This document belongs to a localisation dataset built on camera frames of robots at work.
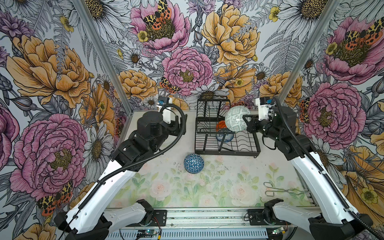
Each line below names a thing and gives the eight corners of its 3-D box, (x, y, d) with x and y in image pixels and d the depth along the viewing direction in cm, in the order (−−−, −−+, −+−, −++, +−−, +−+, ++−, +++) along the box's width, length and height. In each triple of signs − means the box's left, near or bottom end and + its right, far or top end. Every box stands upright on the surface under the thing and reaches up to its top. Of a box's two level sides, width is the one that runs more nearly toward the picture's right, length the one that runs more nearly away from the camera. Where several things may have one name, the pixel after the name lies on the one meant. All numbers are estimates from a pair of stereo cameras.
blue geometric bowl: (184, 173, 91) (183, 169, 86) (184, 158, 97) (184, 153, 92) (203, 173, 91) (204, 169, 86) (203, 158, 97) (203, 153, 92)
